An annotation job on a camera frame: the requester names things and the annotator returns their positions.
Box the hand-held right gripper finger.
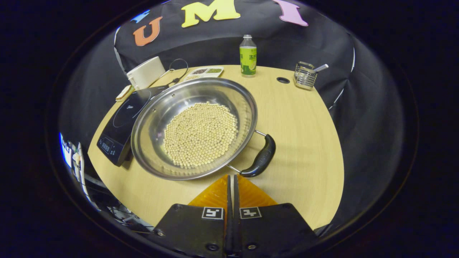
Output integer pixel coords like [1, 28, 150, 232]
[233, 175, 320, 258]
[154, 175, 233, 258]

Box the steel pot with black handles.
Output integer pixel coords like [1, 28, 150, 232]
[131, 77, 276, 181]

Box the black induction cooktop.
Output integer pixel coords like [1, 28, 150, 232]
[97, 85, 169, 167]

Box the pile of pale soybeans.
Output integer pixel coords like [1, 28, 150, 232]
[162, 102, 239, 169]

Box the white divided tray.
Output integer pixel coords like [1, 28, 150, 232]
[184, 66, 224, 82]

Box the green label plastic bottle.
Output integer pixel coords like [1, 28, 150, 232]
[240, 35, 257, 77]

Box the sandwich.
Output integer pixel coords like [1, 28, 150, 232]
[116, 85, 134, 101]

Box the white toaster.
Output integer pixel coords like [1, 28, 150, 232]
[126, 56, 166, 90]

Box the black power cable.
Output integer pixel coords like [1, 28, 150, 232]
[168, 58, 189, 86]

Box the metal wire basket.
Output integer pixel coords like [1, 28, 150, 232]
[294, 62, 318, 90]

